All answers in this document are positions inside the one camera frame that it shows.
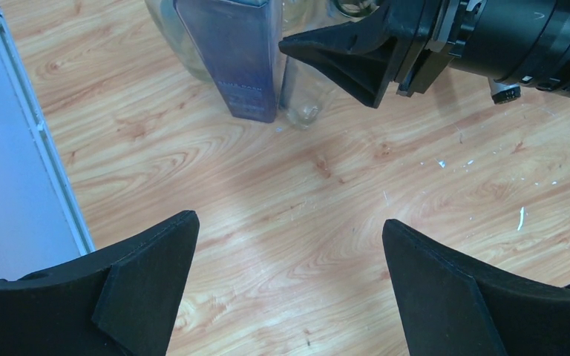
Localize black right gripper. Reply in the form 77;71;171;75
278;1;485;108

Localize small clear bottle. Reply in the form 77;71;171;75
280;1;335;130

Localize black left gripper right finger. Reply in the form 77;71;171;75
382;220;570;355

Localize dark labelled clear bottle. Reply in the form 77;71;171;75
144;0;212;82

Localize olive wine bottle silver neck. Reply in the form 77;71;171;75
331;0;522;105

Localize blue square glass bottle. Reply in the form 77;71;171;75
174;1;284;123

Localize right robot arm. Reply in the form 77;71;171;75
279;1;570;108

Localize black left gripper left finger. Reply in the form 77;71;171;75
0;211;200;355

